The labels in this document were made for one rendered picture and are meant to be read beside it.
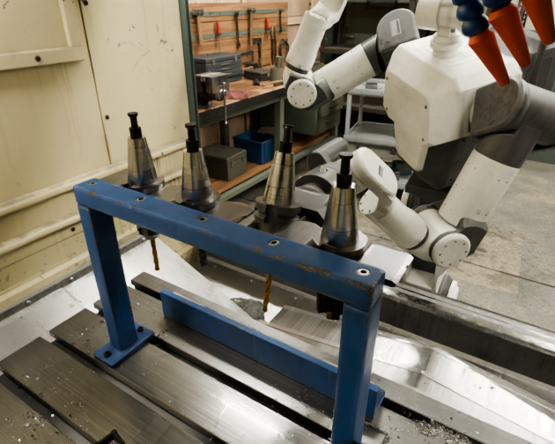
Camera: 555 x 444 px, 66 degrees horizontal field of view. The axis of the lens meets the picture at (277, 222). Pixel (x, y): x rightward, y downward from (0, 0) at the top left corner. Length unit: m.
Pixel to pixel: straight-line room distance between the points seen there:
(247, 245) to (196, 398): 0.35
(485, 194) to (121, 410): 0.73
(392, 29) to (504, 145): 0.46
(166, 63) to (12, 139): 0.45
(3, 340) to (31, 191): 0.32
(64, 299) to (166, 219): 0.62
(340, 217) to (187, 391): 0.43
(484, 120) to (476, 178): 0.11
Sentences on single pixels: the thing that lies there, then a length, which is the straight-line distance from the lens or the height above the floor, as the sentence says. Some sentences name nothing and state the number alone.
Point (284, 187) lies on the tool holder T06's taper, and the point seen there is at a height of 1.25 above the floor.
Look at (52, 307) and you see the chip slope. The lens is 1.13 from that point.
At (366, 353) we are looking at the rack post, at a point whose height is 1.14.
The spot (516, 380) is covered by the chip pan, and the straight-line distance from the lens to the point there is 1.21.
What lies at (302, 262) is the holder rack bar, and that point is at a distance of 0.45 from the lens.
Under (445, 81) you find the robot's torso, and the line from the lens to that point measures 0.93.
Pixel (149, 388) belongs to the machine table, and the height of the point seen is 0.90.
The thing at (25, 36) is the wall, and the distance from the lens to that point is 1.02.
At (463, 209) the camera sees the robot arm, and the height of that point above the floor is 1.11.
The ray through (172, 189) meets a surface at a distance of 0.66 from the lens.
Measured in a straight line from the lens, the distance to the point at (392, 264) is 0.48.
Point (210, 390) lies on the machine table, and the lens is 0.76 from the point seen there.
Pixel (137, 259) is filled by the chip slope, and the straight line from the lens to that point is 1.23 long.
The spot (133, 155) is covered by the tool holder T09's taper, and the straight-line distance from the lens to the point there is 0.66.
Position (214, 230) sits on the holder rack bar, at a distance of 0.51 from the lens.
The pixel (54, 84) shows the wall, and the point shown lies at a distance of 1.05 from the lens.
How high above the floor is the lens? 1.47
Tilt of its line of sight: 28 degrees down
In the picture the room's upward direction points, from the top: straight up
